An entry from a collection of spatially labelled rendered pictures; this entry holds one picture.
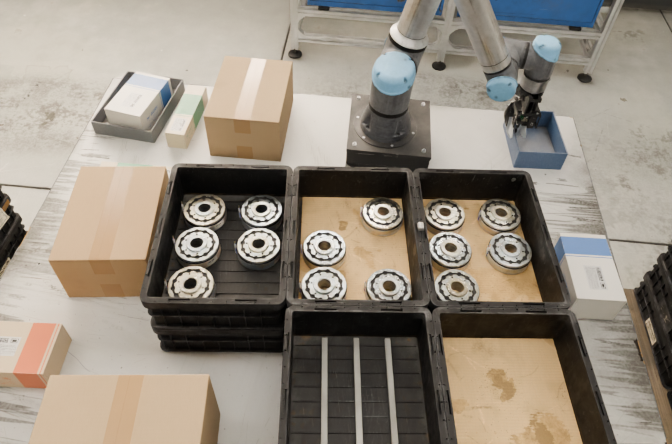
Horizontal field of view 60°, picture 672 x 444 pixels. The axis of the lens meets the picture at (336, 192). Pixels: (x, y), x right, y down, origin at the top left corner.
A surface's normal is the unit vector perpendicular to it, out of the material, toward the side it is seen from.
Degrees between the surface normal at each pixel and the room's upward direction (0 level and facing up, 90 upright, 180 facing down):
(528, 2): 90
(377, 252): 0
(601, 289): 0
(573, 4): 90
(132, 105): 0
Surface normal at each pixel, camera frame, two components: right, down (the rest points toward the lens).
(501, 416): 0.04, -0.67
